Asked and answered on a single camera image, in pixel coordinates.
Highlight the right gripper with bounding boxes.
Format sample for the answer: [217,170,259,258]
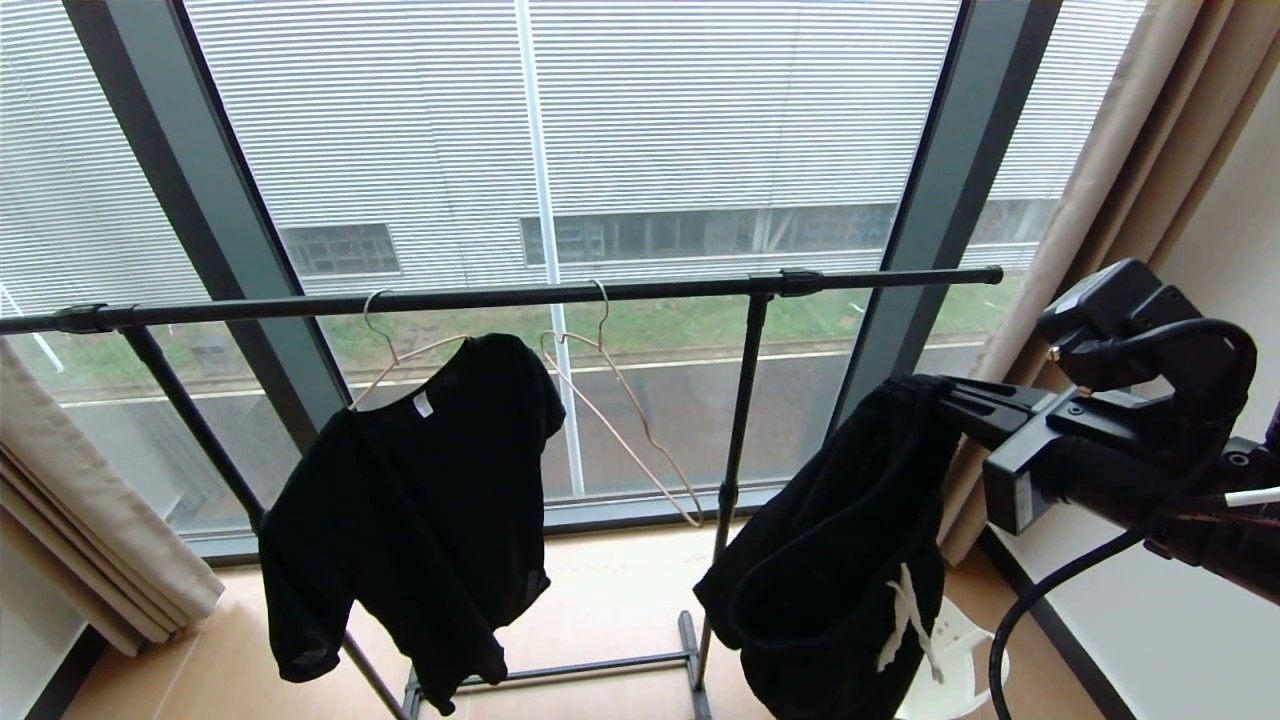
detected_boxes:
[940,376,1280,604]

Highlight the black drawstring shorts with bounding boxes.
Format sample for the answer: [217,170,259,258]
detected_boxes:
[693,375,961,720]

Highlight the pink clothes hanger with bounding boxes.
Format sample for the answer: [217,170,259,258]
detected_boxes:
[540,280,704,528]
[348,290,471,411]

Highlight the black garment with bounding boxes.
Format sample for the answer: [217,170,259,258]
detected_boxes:
[258,333,567,716]

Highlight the white laundry basket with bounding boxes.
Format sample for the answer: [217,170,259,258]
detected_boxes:
[895,598,1011,720]

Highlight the black clothes rack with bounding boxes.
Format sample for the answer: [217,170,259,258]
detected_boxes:
[0,265,1004,720]

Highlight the beige curtain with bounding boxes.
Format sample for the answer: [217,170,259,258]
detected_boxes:
[940,0,1280,566]
[0,340,226,656]

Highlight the window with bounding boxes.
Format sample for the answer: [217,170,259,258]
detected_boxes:
[0,0,1146,561]

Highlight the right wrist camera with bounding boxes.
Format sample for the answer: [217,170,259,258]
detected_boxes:
[1037,258,1259,471]

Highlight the black cable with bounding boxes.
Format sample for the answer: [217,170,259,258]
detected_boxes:
[988,318,1259,720]

